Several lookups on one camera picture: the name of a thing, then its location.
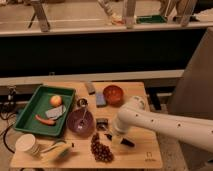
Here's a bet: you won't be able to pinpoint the green mat in background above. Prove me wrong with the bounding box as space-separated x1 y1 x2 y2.
136 15 166 24

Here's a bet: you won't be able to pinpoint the grey cloth piece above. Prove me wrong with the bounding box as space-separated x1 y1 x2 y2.
45 105 66 120

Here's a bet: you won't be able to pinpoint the white paper cup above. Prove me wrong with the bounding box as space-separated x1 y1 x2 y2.
15 134 40 156

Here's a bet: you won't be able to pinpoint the green plastic tray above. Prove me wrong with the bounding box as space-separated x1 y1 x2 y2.
14 85 75 137

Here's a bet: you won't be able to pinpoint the orange sausage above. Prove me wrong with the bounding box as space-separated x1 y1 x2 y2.
35 114 56 126

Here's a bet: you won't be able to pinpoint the apple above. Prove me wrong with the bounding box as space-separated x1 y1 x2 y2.
50 95 62 107

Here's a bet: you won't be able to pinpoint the red bowl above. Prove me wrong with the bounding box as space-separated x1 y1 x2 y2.
103 85 124 106

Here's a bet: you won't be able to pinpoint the small metal cup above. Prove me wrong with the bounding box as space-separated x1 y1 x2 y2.
77 98 88 108

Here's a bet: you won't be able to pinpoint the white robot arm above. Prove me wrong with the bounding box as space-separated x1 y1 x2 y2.
112 96 213 153

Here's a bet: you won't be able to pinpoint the black cables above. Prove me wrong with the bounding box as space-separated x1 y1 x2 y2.
0 99 21 154

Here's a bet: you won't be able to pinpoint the blue sponge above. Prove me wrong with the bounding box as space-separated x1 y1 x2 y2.
95 92 106 107

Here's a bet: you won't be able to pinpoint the metal spoon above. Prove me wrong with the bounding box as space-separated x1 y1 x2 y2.
77 107 87 131

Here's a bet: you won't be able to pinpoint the grey block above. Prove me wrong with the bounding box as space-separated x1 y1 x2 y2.
85 82 95 95

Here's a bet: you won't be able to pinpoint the purple bowl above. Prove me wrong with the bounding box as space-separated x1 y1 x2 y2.
66 109 94 138

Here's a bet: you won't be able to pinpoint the black handled brush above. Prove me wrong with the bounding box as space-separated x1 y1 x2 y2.
96 117 136 148

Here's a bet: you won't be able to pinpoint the bunch of dark grapes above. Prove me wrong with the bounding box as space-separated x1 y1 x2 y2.
90 133 114 163

